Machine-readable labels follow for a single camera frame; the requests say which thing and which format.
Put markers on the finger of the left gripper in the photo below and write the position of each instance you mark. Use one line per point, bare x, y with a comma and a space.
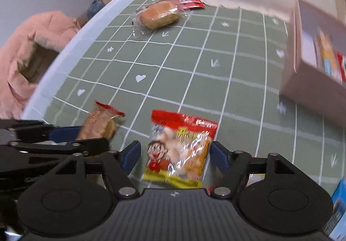
64, 134

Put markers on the brown cracker pack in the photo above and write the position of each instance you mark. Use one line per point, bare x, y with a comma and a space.
102, 122

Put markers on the long blue biscuit pack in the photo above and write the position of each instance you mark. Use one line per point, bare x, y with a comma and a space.
326, 56

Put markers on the golden bread bun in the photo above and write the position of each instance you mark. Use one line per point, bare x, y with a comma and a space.
157, 15

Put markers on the blue white snack bag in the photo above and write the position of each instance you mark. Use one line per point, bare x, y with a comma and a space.
336, 226

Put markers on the blue water bottle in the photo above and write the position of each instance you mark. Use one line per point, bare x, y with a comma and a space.
94, 8

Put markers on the red yellow rice-cracker bag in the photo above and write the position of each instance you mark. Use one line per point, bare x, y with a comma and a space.
178, 149

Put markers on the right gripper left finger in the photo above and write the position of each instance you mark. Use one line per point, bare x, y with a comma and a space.
115, 167

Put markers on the red snack packet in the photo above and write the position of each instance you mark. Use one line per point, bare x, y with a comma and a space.
342, 63

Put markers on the green grid tablecloth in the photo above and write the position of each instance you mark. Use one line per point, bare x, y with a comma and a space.
219, 64

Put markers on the red spicy strip packet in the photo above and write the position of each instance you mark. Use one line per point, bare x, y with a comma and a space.
184, 5

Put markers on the pink jacket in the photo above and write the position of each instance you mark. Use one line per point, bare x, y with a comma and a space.
27, 55

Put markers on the pink open gift box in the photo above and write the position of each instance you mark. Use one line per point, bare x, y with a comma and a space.
304, 79

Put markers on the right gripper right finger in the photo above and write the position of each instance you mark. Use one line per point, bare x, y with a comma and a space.
238, 168

